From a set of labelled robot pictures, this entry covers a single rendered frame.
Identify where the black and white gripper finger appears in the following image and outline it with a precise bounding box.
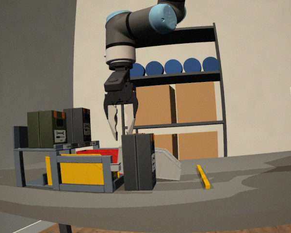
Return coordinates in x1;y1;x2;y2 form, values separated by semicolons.
103;94;118;141
124;92;138;134

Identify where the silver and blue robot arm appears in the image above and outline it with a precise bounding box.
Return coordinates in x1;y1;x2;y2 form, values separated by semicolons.
104;0;186;92

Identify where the yellow vertical bar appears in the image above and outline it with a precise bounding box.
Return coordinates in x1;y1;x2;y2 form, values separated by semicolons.
197;165;210;189

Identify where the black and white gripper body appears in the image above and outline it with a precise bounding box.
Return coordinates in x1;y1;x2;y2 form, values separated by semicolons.
107;61;136;105

